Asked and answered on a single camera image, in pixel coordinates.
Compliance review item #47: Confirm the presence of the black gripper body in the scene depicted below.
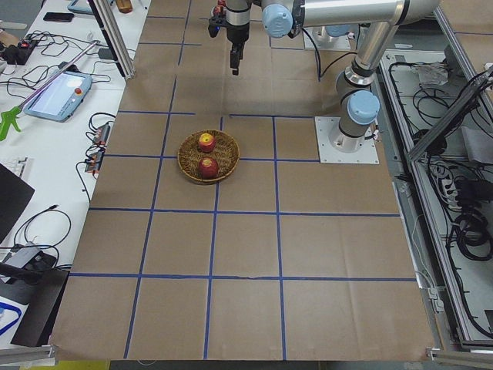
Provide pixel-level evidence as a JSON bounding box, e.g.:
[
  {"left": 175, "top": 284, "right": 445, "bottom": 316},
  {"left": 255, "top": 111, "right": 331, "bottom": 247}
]
[{"left": 226, "top": 0, "right": 250, "bottom": 58}]

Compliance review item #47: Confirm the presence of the red apple transferred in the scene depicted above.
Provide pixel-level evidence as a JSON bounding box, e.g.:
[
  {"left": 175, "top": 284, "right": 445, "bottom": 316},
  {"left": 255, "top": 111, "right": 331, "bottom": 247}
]
[{"left": 198, "top": 156, "right": 219, "bottom": 180}]

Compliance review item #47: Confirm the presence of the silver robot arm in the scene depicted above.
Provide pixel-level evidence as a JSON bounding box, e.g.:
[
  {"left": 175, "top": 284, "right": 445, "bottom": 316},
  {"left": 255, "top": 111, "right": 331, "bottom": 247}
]
[{"left": 208, "top": 0, "right": 439, "bottom": 153}]

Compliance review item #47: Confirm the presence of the red apple in basket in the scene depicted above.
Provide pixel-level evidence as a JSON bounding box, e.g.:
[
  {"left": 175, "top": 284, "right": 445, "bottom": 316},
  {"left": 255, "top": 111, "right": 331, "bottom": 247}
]
[{"left": 198, "top": 133, "right": 216, "bottom": 153}]

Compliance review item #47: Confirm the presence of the woven wicker basket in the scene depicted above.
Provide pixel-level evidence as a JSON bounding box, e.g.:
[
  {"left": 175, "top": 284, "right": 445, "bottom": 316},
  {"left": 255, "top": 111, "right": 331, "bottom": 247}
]
[{"left": 177, "top": 129, "right": 240, "bottom": 184}]

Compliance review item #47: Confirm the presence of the orange usb hub upper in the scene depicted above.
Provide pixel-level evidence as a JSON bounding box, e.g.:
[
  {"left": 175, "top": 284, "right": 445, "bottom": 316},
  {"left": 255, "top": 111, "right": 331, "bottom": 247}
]
[{"left": 92, "top": 123, "right": 111, "bottom": 146}]

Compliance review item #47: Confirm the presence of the orange usb hub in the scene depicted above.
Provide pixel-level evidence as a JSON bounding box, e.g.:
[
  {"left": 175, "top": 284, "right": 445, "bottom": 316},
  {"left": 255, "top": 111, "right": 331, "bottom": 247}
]
[
  {"left": 85, "top": 150, "right": 104, "bottom": 176},
  {"left": 92, "top": 123, "right": 111, "bottom": 146}
]

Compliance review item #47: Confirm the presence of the orange usb hub lower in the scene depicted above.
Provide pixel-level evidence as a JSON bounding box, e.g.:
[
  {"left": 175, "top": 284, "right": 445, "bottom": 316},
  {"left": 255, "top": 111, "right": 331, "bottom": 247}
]
[{"left": 85, "top": 150, "right": 104, "bottom": 176}]

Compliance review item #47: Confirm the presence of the black smartphone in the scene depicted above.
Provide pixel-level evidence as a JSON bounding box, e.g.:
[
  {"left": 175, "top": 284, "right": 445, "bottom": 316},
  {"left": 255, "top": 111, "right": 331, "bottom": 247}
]
[{"left": 43, "top": 12, "right": 75, "bottom": 22}]

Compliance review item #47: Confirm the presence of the blue teach pendant tablet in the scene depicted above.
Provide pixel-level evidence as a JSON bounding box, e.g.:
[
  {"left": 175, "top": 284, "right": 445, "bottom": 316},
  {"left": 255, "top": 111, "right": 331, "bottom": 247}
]
[{"left": 23, "top": 72, "right": 92, "bottom": 122}]

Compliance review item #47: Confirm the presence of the green-tipped reacher grabber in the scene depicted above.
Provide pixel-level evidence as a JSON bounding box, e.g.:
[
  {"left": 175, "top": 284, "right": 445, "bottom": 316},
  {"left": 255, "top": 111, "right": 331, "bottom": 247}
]
[{"left": 1, "top": 41, "right": 99, "bottom": 141}]

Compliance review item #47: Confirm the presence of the black laptop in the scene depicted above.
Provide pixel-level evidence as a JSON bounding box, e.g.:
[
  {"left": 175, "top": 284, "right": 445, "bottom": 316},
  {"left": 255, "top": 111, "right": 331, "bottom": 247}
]
[{"left": 0, "top": 165, "right": 35, "bottom": 241}]

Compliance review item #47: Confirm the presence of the grey dock adapter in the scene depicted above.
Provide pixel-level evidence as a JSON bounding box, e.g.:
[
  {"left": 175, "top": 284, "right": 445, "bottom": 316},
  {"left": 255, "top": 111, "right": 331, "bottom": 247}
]
[{"left": 3, "top": 245, "right": 42, "bottom": 268}]

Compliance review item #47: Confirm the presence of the aluminium frame post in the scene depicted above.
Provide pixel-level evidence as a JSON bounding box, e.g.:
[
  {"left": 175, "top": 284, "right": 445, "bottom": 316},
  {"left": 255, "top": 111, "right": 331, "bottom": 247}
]
[{"left": 89, "top": 0, "right": 136, "bottom": 80}]

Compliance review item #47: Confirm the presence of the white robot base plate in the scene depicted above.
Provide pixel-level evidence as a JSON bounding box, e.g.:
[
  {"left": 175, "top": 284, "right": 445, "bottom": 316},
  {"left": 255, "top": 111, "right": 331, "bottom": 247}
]
[{"left": 314, "top": 116, "right": 380, "bottom": 165}]

